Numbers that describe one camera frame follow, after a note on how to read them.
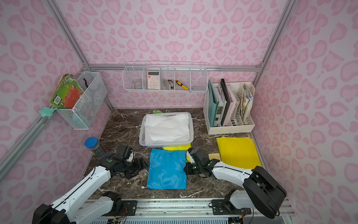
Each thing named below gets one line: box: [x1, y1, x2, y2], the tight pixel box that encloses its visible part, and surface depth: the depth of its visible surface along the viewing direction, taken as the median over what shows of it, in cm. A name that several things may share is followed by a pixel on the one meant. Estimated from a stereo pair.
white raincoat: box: [144, 112, 190, 146], surface depth 98 cm
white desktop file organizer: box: [203, 81, 256, 135], surface depth 97 cm
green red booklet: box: [48, 73, 85, 109], surface depth 73 cm
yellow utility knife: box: [174, 79, 190, 91], surface depth 100 cm
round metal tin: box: [132, 82, 143, 90], surface depth 97 cm
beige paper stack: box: [241, 83, 255, 125], surface depth 95 cm
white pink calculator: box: [147, 70, 160, 90], surface depth 97 cm
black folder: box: [220, 78, 232, 127], surface depth 91 cm
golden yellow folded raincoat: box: [216, 136, 263, 169], surface depth 96 cm
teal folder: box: [207, 79, 220, 128], surface depth 89 cm
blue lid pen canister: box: [83, 136, 108, 158], surface depth 80 cm
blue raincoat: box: [147, 148, 187, 190], surface depth 84 cm
